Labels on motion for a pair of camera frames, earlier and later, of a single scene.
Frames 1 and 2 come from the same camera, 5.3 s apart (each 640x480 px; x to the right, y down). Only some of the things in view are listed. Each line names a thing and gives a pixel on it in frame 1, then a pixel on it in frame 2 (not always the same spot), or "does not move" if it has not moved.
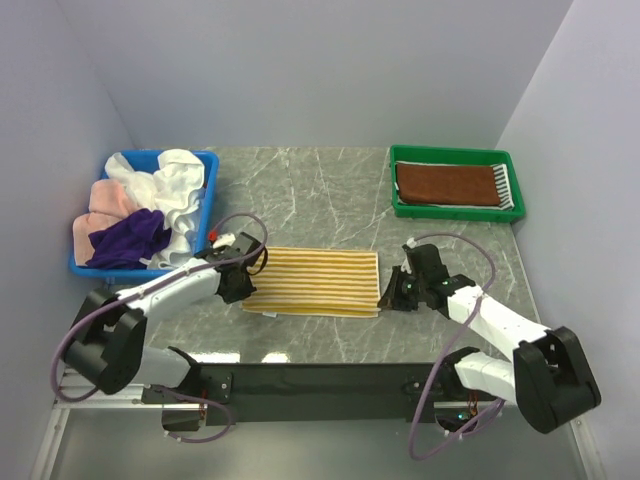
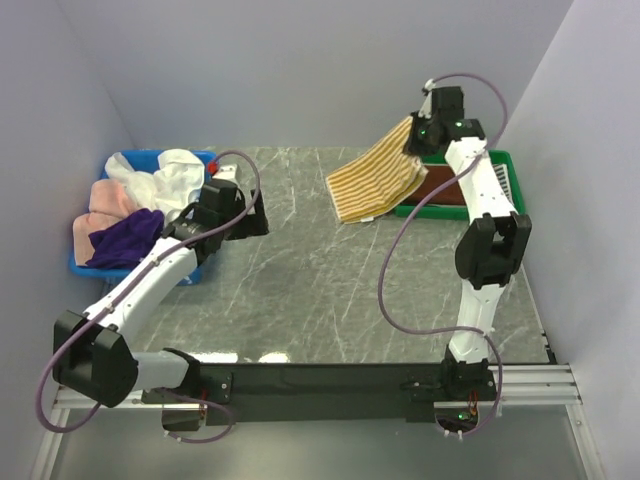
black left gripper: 231,296 -> 255,224
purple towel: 124,244 does not move
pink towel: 110,205 does not move
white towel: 172,188 does not move
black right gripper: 392,298 -> 412,147
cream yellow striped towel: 311,281 -> 380,181
